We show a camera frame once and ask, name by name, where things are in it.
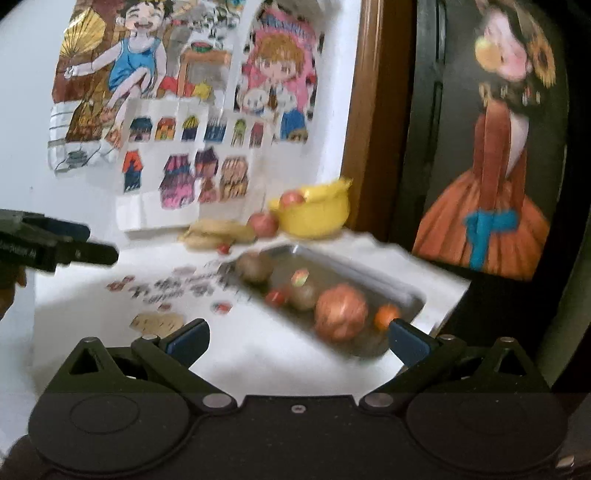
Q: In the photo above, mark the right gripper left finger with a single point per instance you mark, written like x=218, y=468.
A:
x=168, y=360

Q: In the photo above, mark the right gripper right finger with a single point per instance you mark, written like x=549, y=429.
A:
x=428, y=361

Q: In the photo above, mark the small orange tangerine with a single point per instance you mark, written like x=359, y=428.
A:
x=385, y=315

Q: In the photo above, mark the large red apple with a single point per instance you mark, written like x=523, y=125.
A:
x=341, y=313

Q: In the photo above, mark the red cherry tomato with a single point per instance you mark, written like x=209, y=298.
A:
x=276, y=298
x=224, y=249

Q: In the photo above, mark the brown kiwi with sticker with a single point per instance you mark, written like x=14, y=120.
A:
x=302, y=292

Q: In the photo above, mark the silver metal tray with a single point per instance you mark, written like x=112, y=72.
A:
x=328, y=271

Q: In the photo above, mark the colourful houses drawing sheet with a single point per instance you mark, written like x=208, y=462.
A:
x=182, y=161

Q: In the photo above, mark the yellow plastic fruit bowl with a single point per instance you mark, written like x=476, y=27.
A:
x=323, y=213

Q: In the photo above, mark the girl in orange dress poster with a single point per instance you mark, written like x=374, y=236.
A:
x=484, y=220

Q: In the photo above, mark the red apple in bowl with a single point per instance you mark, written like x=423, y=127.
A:
x=290, y=198

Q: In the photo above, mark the boy with fan drawing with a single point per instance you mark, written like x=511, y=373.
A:
x=114, y=52

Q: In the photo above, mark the pink girl cartoon drawing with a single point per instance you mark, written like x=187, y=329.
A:
x=278, y=78

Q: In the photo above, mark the brown wooden door frame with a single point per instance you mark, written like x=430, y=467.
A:
x=378, y=112

